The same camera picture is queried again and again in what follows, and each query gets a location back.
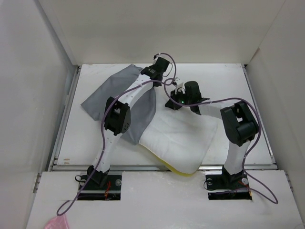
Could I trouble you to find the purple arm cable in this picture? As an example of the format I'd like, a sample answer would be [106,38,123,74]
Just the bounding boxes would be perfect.
[164,78,279,206]
[56,52,177,217]

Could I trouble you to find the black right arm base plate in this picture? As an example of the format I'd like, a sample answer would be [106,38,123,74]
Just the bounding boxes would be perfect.
[204,174,252,200]

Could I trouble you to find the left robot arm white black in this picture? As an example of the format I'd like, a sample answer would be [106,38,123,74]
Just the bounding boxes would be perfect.
[81,56,170,189]

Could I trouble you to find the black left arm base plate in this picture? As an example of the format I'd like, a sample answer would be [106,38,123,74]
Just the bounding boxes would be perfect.
[74,174,122,201]

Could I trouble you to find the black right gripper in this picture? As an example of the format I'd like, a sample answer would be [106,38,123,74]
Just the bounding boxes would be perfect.
[165,88,192,110]

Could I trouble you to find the aluminium rail front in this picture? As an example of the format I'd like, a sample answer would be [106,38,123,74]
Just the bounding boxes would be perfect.
[48,164,278,171]

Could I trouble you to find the white pillow yellow edge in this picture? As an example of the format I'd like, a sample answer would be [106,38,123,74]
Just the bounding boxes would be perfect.
[139,104,219,177]

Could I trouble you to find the grey pillowcase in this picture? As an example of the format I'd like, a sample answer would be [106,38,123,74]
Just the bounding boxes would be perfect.
[81,64,156,145]

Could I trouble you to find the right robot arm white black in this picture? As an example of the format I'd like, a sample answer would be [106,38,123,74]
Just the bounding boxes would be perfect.
[165,79,260,190]

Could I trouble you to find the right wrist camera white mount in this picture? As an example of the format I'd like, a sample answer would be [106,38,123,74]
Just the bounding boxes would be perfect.
[173,78,184,94]

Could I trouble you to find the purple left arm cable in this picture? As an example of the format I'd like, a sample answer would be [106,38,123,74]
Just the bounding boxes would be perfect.
[56,52,177,217]

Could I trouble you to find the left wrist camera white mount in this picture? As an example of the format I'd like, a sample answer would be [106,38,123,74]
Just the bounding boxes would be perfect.
[153,53,160,60]

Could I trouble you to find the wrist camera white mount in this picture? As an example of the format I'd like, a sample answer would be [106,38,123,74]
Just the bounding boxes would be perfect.
[153,53,160,60]
[173,78,184,94]

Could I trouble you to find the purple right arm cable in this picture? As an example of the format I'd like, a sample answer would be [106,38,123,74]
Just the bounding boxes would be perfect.
[164,78,279,206]

